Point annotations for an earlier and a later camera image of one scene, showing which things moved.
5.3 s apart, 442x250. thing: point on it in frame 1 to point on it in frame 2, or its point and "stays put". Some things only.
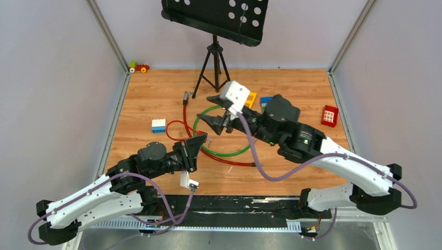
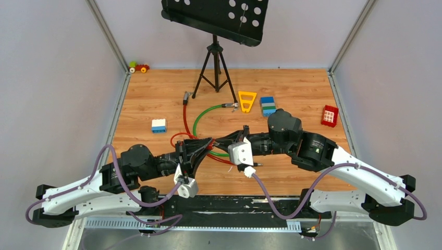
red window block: [329, 115] stays put
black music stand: [242, 21] stays put
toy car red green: [133, 67] stays put
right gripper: [218, 122] to [236, 136]
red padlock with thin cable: [203, 133] to [210, 142]
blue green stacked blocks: [264, 102] stays put
